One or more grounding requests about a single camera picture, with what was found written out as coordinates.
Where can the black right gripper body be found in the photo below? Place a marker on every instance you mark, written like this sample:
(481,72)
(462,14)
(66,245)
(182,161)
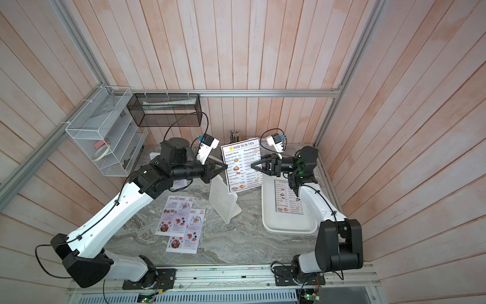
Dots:
(290,168)

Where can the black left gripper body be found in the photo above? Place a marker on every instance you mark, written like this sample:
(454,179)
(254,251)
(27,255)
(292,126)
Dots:
(192,169)

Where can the red special menu sheet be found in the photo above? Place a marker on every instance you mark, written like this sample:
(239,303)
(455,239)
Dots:
(175,216)
(186,232)

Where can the white menu holder front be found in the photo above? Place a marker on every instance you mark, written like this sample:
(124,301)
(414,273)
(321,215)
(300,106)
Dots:
(242,145)

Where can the white menu holder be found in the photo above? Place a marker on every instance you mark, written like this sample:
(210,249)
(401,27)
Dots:
(224,203)
(153,155)
(242,145)

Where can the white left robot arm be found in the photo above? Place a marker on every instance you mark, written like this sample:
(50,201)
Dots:
(83,251)

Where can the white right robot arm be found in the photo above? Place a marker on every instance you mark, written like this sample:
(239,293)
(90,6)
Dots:
(339,243)

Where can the dim sum inn menu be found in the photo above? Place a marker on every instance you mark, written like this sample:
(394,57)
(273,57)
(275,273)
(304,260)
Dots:
(239,175)
(286,201)

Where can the white menu holder left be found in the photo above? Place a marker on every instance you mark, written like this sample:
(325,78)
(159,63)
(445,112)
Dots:
(153,155)

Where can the white menu holder middle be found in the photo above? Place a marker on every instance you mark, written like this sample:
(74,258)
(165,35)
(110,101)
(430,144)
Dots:
(224,203)

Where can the white plastic tray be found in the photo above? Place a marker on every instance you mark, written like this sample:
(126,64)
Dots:
(278,223)

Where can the white tape roll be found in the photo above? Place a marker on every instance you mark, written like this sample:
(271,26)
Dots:
(101,152)

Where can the pink eraser block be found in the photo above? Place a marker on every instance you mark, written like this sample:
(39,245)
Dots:
(99,144)

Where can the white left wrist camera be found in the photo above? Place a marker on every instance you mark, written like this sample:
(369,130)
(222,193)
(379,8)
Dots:
(206,144)

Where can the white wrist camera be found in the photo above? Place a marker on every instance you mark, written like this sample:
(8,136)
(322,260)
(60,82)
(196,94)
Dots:
(206,144)
(276,141)

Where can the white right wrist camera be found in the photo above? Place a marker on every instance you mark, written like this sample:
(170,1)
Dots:
(276,141)

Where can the black mesh wall basket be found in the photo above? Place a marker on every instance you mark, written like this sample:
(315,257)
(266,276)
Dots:
(165,109)

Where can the white wire wall shelf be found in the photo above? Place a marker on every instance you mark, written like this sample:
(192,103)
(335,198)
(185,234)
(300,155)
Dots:
(105,116)

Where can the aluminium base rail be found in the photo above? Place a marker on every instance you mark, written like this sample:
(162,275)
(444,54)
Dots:
(245,283)

